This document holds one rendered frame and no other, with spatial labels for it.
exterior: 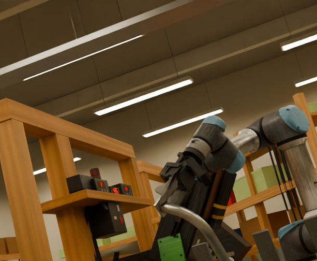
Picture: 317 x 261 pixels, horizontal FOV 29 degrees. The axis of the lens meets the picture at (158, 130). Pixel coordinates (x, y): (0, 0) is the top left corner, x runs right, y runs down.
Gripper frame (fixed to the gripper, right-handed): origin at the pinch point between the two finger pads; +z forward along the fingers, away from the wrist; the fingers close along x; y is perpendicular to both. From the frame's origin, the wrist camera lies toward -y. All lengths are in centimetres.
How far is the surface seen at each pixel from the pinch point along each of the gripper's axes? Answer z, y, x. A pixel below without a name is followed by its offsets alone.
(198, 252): 8.9, -13.4, -7.3
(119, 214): -33, 96, -63
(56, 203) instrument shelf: -12, 94, -28
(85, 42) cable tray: -212, 300, -82
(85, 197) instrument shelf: -19, 82, -31
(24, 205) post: 4, 79, -8
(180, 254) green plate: -29, 64, -80
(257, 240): 1.7, -29.8, -7.1
